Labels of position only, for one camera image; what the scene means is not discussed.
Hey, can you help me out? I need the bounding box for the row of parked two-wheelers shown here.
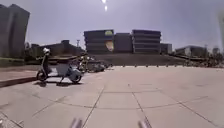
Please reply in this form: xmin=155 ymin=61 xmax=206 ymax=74
xmin=77 ymin=54 xmax=114 ymax=74

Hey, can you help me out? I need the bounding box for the wide layered grey building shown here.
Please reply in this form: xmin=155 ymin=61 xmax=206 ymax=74
xmin=83 ymin=29 xmax=174 ymax=55

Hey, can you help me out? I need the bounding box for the grey stone slab plaza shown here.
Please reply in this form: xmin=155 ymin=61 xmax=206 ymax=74
xmin=0 ymin=65 xmax=224 ymax=128

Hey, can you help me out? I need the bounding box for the pale motor scooter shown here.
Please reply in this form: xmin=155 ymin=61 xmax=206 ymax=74
xmin=35 ymin=47 xmax=84 ymax=85

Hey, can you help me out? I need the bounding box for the low dark building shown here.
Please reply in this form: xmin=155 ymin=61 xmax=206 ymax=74
xmin=30 ymin=39 xmax=85 ymax=57

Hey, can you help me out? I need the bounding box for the robot's own part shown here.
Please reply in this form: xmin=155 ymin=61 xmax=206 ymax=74
xmin=69 ymin=117 xmax=83 ymax=128
xmin=138 ymin=118 xmax=151 ymax=128

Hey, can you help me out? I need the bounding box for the low pale building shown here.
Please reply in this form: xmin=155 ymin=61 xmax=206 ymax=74
xmin=174 ymin=45 xmax=210 ymax=59

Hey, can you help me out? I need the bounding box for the raised dark kerb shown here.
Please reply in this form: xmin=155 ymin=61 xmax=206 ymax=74
xmin=0 ymin=65 xmax=42 ymax=89

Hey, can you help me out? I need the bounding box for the tall dark building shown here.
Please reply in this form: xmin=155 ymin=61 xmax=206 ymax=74
xmin=0 ymin=3 xmax=31 ymax=60

